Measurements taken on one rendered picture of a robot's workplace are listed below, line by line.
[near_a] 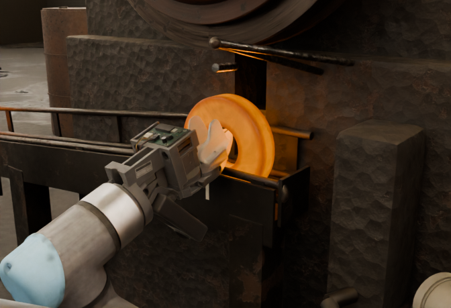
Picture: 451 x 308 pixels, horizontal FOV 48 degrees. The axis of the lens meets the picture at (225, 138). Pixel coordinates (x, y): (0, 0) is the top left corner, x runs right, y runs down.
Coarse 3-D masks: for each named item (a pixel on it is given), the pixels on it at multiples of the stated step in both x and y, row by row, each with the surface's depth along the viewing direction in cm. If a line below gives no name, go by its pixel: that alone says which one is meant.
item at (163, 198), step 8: (160, 200) 63; (168, 200) 64; (152, 208) 63; (160, 208) 63; (168, 208) 64; (176, 208) 65; (160, 216) 64; (168, 216) 64; (176, 216) 65; (184, 216) 67; (192, 216) 68; (168, 224) 69; (176, 224) 66; (184, 224) 67; (192, 224) 68; (200, 224) 70; (176, 232) 70; (184, 232) 68; (192, 232) 69; (200, 232) 70; (200, 240) 70
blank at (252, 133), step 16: (224, 96) 73; (192, 112) 77; (208, 112) 74; (224, 112) 73; (240, 112) 71; (256, 112) 72; (208, 128) 75; (240, 128) 71; (256, 128) 70; (240, 144) 72; (256, 144) 70; (272, 144) 72; (240, 160) 73; (256, 160) 71; (272, 160) 72
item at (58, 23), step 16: (48, 16) 332; (64, 16) 327; (80, 16) 327; (48, 32) 336; (64, 32) 330; (80, 32) 330; (48, 48) 340; (64, 48) 333; (48, 64) 345; (64, 64) 336; (48, 80) 350; (64, 80) 339; (64, 96) 342; (64, 128) 350
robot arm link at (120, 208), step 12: (96, 192) 58; (108, 192) 58; (120, 192) 58; (96, 204) 57; (108, 204) 57; (120, 204) 57; (132, 204) 58; (108, 216) 56; (120, 216) 57; (132, 216) 58; (120, 228) 57; (132, 228) 58; (120, 240) 57
